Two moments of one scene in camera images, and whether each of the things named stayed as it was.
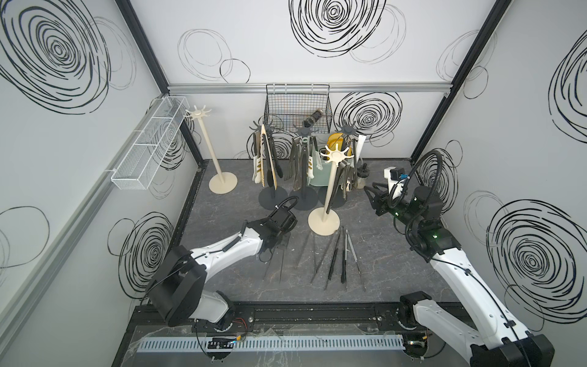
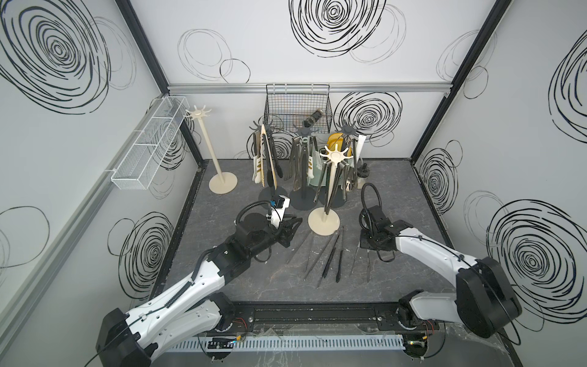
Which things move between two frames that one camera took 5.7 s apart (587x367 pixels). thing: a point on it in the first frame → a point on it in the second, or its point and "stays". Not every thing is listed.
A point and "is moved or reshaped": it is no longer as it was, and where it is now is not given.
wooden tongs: (263, 136) stays
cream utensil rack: (325, 221) stays
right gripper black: (378, 202) → (362, 240)
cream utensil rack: (222, 183) stays
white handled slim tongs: (348, 238) → (368, 263)
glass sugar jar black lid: (362, 173) stays
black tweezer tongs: (332, 263) is moved or reshaped
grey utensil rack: (270, 199) stays
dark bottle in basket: (311, 119) stays
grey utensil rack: (304, 197) stays
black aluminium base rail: (360, 317) stays
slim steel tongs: (283, 256) → (325, 164)
